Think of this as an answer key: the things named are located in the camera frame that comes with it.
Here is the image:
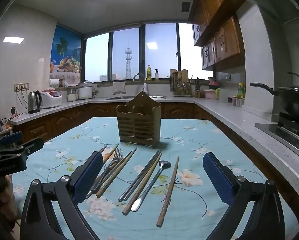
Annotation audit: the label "dish rack with utensils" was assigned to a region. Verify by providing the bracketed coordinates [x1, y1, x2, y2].
[170, 69, 193, 97]

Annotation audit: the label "black power cable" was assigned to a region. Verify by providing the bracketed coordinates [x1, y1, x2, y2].
[15, 90, 30, 112]

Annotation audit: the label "metal spoon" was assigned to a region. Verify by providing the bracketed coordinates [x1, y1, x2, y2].
[131, 160, 172, 212]

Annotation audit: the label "wooden lower cabinets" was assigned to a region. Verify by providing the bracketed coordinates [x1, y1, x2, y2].
[12, 101, 240, 145]

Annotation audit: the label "wall socket strip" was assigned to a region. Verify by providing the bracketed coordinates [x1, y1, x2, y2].
[14, 83, 30, 92]

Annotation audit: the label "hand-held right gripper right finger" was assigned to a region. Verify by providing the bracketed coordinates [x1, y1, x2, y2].
[202, 151, 287, 240]

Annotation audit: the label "steel electric kettle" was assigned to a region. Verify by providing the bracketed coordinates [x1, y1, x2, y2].
[27, 90, 43, 115]

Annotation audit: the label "tropical fruit wall poster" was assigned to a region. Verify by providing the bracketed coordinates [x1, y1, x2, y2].
[50, 25, 84, 80]

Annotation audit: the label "person's left hand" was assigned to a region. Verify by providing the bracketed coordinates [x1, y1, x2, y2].
[0, 176, 19, 223]

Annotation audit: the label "row of spice jars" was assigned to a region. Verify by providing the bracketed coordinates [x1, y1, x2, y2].
[227, 96, 243, 108]

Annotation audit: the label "hanging dish towel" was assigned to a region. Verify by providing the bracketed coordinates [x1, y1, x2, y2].
[113, 81, 126, 95]

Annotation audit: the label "wooden upper cabinets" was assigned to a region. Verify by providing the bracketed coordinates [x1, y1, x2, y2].
[189, 0, 246, 72]

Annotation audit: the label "white and red rice cooker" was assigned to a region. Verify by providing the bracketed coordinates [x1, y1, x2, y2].
[41, 89, 63, 109]

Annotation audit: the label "steel sink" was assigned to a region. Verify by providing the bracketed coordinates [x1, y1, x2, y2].
[106, 95, 167, 100]

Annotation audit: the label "pink basin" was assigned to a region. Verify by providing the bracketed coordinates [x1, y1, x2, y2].
[202, 89, 218, 100]

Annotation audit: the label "lattice tower outside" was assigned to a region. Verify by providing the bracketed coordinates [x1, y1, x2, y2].
[125, 41, 132, 79]

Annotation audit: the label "grey kitchen countertop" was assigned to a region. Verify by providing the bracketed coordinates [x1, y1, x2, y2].
[10, 95, 299, 200]

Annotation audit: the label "red pot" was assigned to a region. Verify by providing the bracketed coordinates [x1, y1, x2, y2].
[208, 77, 220, 90]

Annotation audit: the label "wooden cabinets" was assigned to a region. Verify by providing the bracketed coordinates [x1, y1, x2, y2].
[189, 0, 246, 72]
[12, 101, 240, 145]

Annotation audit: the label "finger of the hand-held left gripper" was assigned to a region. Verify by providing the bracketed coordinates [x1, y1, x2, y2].
[0, 131, 24, 151]
[0, 137, 44, 161]

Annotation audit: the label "square ceiling panel light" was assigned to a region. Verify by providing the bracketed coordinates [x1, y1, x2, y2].
[3, 36, 25, 43]

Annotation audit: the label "wooden chopstick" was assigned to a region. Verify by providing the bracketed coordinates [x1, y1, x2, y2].
[103, 143, 120, 165]
[156, 156, 180, 228]
[96, 147, 138, 198]
[122, 152, 163, 216]

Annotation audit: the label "black wok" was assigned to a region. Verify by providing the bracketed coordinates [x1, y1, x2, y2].
[249, 81, 299, 124]

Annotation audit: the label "knife block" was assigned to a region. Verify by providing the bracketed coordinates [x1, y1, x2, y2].
[194, 77, 201, 98]

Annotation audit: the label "blue floral tablecloth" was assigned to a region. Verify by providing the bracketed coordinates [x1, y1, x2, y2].
[11, 116, 299, 240]

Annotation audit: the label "metal fork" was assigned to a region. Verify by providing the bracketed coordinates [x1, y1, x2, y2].
[86, 147, 124, 200]

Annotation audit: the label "white cooker pot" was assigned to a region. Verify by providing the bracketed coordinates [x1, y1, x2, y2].
[78, 80, 93, 100]

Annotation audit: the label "kitchen window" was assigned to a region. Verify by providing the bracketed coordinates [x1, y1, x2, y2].
[83, 22, 213, 83]

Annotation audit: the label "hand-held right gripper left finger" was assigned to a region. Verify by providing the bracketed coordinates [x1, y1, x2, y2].
[20, 151, 104, 240]

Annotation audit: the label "gas stove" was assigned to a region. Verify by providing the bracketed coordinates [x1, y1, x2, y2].
[254, 112, 299, 165]

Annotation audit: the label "wooden utensil holder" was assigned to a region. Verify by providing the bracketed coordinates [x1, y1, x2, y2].
[116, 91, 162, 149]

